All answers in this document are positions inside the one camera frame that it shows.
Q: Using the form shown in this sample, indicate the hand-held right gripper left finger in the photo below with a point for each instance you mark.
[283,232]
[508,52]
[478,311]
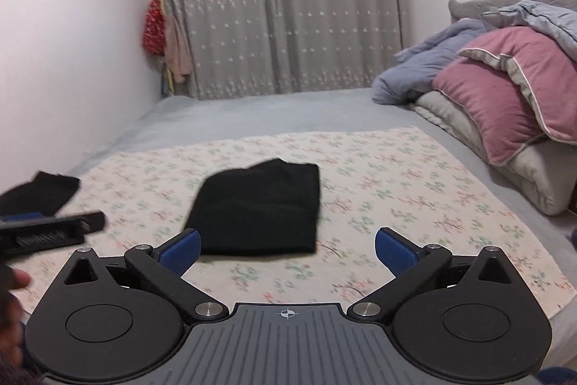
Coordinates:
[180,254]

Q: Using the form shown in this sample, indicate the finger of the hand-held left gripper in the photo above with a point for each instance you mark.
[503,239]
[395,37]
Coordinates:
[54,227]

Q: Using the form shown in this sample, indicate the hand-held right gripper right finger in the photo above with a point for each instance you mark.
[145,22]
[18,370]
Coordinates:
[396,252]

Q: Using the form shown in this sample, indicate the black pants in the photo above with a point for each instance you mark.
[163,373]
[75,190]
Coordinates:
[40,193]
[261,209]

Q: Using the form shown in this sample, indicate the folded black pants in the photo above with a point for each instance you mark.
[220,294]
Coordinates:
[40,193]

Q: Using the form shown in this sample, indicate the person's left hand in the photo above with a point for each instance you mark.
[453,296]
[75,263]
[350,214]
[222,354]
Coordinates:
[16,279]

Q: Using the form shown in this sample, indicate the floral bed sheet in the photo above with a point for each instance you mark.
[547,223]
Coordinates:
[383,186]

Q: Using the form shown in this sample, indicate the grey folded quilt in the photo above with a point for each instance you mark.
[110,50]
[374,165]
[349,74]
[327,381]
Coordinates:
[541,177]

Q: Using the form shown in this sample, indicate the pink pillow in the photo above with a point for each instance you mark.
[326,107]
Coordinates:
[487,110]
[536,60]

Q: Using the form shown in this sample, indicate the yellow pole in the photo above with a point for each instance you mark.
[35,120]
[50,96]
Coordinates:
[170,85]

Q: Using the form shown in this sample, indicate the pink hanging garment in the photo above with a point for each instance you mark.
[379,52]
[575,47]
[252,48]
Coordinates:
[177,51]

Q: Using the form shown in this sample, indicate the red hanging garment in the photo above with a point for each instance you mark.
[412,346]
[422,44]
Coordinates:
[154,28]

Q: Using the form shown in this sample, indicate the grey pillow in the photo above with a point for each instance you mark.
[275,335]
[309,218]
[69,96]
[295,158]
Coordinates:
[478,4]

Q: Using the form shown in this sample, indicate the grey star-patterned curtain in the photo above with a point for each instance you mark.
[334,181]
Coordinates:
[288,6]

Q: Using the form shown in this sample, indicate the light blue quilt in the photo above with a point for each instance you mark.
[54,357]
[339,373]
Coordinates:
[550,22]

